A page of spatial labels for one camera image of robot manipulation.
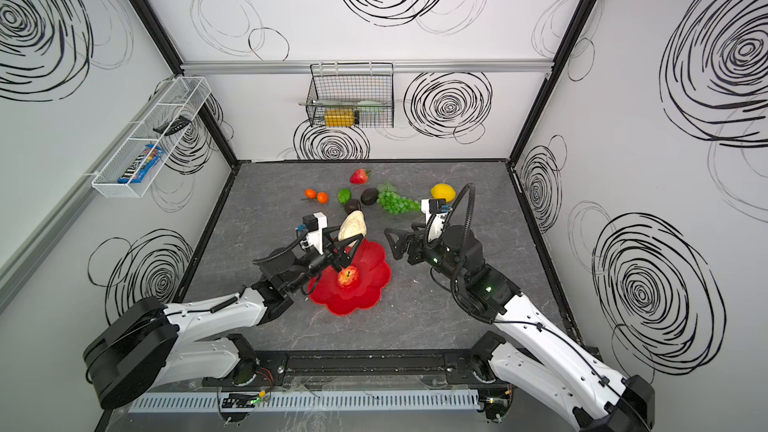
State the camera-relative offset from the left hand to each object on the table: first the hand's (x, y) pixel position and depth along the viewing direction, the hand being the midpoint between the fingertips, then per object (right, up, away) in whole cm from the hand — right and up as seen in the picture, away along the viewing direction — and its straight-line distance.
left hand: (359, 234), depth 73 cm
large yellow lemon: (+27, +10, +33) cm, 44 cm away
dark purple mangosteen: (-5, +5, +29) cm, 30 cm away
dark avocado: (0, +8, +32) cm, 33 cm away
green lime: (-8, +8, +32) cm, 34 cm away
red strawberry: (-3, +15, +39) cm, 42 cm away
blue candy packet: (-53, +17, -1) cm, 55 cm away
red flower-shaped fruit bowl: (+3, -15, +16) cm, 22 cm away
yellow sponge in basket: (-7, +32, +15) cm, 36 cm away
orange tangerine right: (-17, +8, +33) cm, 38 cm away
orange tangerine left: (-21, +9, +35) cm, 42 cm away
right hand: (+9, +2, -4) cm, 10 cm away
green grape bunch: (+9, +6, +30) cm, 32 cm away
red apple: (-4, -14, +10) cm, 18 cm away
